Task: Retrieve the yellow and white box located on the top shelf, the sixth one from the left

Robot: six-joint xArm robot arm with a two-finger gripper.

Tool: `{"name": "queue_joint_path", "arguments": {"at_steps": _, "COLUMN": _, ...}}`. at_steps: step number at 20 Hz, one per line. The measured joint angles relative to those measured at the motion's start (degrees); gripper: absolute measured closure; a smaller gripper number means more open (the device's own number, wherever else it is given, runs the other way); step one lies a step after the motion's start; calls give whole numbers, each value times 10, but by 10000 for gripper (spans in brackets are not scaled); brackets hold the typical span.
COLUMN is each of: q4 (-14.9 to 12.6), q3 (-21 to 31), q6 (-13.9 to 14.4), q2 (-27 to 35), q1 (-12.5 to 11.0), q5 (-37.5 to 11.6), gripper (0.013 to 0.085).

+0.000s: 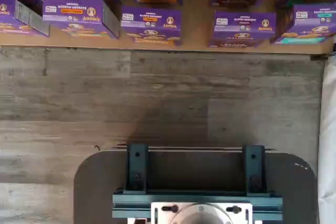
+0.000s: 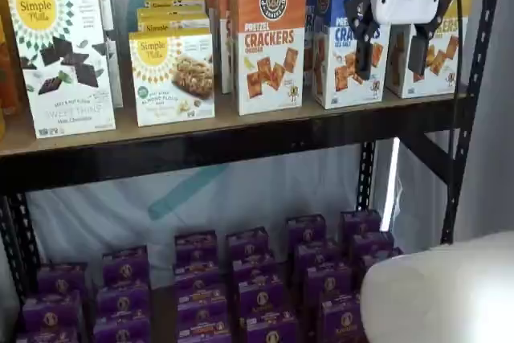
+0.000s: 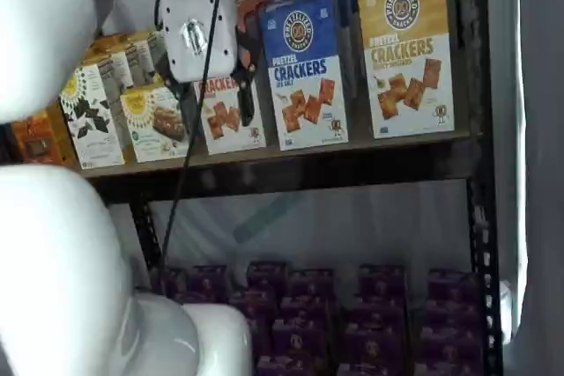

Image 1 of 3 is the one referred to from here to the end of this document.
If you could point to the wooden shelf board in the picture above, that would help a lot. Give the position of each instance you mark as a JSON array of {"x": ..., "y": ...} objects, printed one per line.
[{"x": 197, "y": 11}]

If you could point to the teal aluminium crossbeam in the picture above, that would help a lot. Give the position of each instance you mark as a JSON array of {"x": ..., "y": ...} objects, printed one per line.
[{"x": 131, "y": 203}]

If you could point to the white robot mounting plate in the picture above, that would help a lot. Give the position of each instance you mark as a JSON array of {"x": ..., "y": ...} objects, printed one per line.
[{"x": 160, "y": 216}]

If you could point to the white curtain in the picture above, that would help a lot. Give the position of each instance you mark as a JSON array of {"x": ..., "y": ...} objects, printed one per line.
[{"x": 328, "y": 142}]

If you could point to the thin black metal rail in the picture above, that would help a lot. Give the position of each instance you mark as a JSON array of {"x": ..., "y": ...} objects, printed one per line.
[{"x": 197, "y": 149}]

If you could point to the teal metal bracket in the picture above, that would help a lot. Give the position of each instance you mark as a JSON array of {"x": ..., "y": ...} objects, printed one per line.
[
  {"x": 254, "y": 169},
  {"x": 137, "y": 166}
]

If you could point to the dark rounded base plate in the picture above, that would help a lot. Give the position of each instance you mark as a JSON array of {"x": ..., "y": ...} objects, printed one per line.
[{"x": 94, "y": 195}]

